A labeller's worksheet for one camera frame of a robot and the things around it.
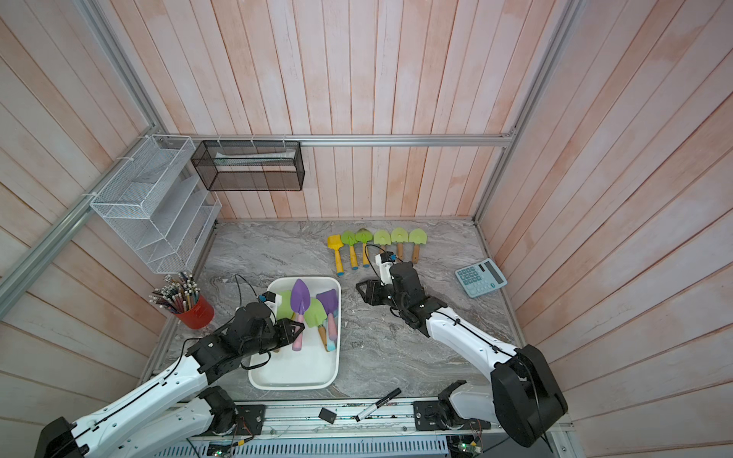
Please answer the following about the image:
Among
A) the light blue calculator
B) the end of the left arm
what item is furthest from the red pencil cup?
the light blue calculator

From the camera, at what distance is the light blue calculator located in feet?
3.26

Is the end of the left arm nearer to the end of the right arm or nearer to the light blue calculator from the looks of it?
the end of the right arm
